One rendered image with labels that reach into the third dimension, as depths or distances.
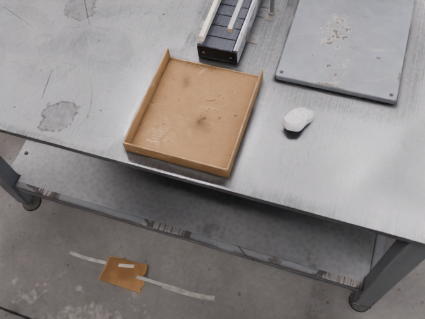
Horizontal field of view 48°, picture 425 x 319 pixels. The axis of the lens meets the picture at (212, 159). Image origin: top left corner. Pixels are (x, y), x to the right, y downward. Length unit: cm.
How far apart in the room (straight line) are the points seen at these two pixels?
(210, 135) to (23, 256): 117
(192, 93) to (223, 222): 63
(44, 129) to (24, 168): 74
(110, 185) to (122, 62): 64
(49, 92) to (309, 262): 98
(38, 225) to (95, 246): 27
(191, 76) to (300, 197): 43
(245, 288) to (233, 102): 88
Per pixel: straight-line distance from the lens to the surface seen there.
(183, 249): 193
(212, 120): 118
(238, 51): 125
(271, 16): 139
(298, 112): 116
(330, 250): 170
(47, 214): 213
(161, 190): 179
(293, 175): 111
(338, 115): 120
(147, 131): 118
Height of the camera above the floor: 182
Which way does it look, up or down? 62 degrees down
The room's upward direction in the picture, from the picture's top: 8 degrees counter-clockwise
